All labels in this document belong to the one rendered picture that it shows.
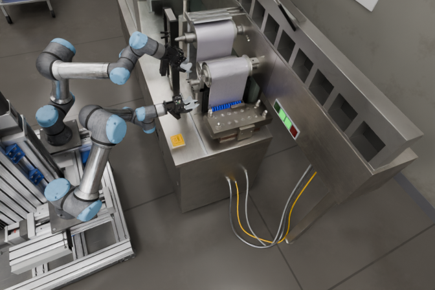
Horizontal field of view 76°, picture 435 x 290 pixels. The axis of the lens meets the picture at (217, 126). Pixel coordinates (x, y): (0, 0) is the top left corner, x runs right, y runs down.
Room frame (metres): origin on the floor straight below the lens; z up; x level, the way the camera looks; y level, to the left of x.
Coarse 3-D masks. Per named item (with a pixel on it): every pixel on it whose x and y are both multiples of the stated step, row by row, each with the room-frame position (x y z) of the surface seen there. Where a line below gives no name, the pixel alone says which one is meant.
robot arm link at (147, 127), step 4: (136, 120) 0.97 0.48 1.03; (136, 124) 0.96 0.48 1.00; (140, 124) 0.95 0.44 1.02; (144, 124) 0.94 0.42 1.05; (148, 124) 0.94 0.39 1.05; (152, 124) 0.95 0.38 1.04; (144, 128) 0.94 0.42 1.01; (148, 128) 0.94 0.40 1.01; (152, 128) 0.95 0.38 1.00; (148, 132) 0.94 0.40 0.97; (152, 132) 0.95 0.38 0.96
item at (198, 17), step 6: (234, 6) 1.62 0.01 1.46; (240, 6) 1.64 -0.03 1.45; (186, 12) 1.47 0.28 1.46; (192, 12) 1.49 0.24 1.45; (198, 12) 1.50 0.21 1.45; (204, 12) 1.52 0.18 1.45; (210, 12) 1.55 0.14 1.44; (216, 12) 1.53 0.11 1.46; (222, 12) 1.54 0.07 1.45; (228, 12) 1.56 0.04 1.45; (186, 18) 1.45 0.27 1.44; (192, 18) 1.46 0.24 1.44; (198, 18) 1.44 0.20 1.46; (204, 18) 1.45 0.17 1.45; (210, 18) 1.46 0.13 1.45; (216, 18) 1.48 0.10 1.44; (222, 18) 1.51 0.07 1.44; (228, 18) 1.52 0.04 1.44
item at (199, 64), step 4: (228, 56) 1.43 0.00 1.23; (232, 56) 1.43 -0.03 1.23; (236, 56) 1.44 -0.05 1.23; (204, 60) 1.36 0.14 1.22; (208, 60) 1.36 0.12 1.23; (212, 60) 1.36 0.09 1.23; (216, 60) 1.37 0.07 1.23; (220, 60) 1.37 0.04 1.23; (196, 64) 1.35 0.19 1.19; (200, 64) 1.31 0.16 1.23; (196, 68) 1.35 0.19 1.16; (200, 68) 1.31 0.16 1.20; (200, 72) 1.29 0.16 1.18
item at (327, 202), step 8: (264, 96) 1.52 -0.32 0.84; (328, 192) 0.77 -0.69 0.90; (320, 200) 0.77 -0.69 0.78; (328, 200) 0.74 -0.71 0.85; (320, 208) 0.74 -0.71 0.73; (328, 208) 0.73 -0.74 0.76; (312, 216) 0.74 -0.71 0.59; (320, 216) 0.73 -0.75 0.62; (304, 224) 0.74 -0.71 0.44; (312, 224) 0.74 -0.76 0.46; (296, 232) 0.73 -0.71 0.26; (288, 240) 0.73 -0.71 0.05
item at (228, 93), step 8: (216, 88) 1.17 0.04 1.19; (224, 88) 1.20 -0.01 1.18; (232, 88) 1.23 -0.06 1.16; (240, 88) 1.25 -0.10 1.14; (216, 96) 1.18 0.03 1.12; (224, 96) 1.20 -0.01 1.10; (232, 96) 1.23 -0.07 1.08; (240, 96) 1.26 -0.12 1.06; (208, 104) 1.15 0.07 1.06; (216, 104) 1.18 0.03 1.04
